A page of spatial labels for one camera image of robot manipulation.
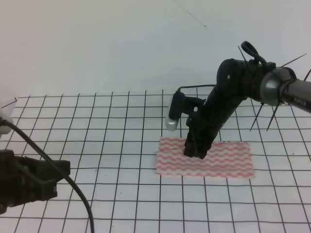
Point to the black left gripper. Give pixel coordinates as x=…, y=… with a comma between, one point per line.
x=17, y=188

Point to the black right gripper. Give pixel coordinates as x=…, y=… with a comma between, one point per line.
x=206, y=122

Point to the pink wavy striped towel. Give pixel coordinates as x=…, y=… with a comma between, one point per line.
x=224, y=160

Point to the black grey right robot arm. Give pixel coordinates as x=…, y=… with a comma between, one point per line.
x=238, y=80

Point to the white grid tablecloth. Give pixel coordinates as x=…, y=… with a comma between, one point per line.
x=111, y=141

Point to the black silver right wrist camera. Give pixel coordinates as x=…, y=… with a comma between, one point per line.
x=181, y=104

